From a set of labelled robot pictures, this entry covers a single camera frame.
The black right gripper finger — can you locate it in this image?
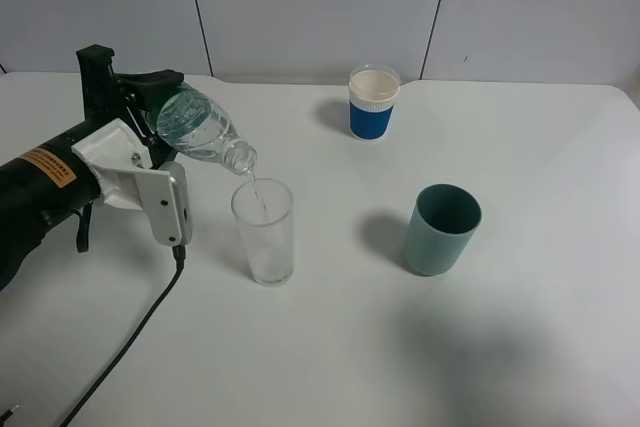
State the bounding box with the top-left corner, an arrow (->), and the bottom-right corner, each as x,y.
115,69 -> 184,112

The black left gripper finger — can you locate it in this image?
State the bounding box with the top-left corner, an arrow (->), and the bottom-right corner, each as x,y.
147,139 -> 178,170

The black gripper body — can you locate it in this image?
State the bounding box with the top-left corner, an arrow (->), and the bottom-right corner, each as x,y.
76,44 -> 160,167

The clear plastic water bottle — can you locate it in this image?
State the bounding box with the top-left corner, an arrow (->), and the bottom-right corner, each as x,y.
156,83 -> 257,175

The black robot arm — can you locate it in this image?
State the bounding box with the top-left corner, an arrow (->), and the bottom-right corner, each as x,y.
1,44 -> 187,286

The blue and white cup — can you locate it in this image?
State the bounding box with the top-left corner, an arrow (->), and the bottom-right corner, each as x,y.
348,64 -> 401,141

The teal green cup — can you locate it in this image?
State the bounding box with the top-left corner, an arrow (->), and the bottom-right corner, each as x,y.
402,184 -> 482,276

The tall clear drinking glass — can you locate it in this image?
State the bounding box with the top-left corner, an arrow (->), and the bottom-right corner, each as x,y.
231,177 -> 294,286

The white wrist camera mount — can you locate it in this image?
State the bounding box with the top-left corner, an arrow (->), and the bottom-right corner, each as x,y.
72,119 -> 193,247

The thin black cable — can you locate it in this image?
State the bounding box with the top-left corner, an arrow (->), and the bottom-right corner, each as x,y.
0,204 -> 187,427

